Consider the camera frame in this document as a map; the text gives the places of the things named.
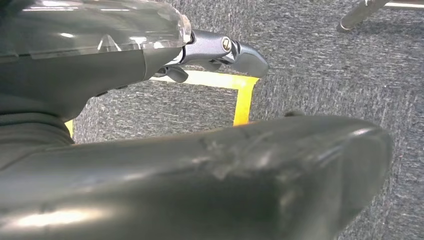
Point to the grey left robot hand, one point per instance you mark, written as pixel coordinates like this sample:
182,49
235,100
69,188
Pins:
165,185

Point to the stainless steel workbench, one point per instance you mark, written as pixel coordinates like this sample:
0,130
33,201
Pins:
357,13

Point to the yellow floor tape square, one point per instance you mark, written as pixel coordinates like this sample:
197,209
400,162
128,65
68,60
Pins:
243,99

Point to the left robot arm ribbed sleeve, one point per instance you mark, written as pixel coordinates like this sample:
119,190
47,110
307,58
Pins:
30,132

